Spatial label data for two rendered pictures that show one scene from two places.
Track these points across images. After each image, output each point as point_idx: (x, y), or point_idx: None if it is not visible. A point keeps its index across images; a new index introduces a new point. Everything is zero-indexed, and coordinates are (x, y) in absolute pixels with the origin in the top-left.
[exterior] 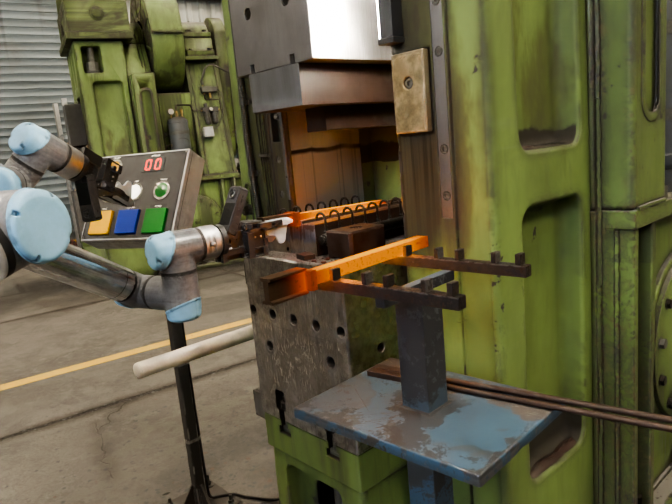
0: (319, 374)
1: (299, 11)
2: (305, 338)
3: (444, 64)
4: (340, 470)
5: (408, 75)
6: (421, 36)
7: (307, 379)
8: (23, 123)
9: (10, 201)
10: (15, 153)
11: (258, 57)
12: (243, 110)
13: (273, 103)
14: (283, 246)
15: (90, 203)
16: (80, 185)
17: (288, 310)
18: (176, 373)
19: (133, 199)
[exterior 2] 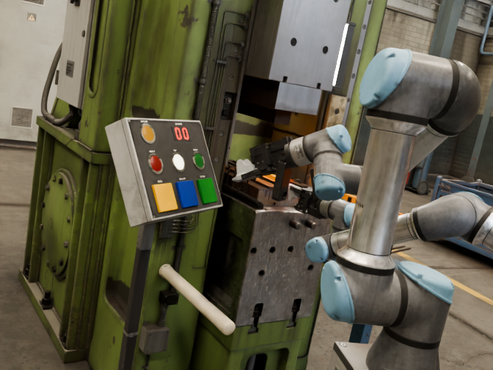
0: (299, 278)
1: (332, 62)
2: (296, 258)
3: (348, 106)
4: (294, 332)
5: (338, 108)
6: (343, 89)
7: (288, 285)
8: (342, 126)
9: (483, 200)
10: (340, 151)
11: (293, 73)
12: (204, 88)
13: (295, 107)
14: (271, 202)
15: (288, 185)
16: (287, 169)
17: (288, 244)
18: (130, 343)
19: (182, 170)
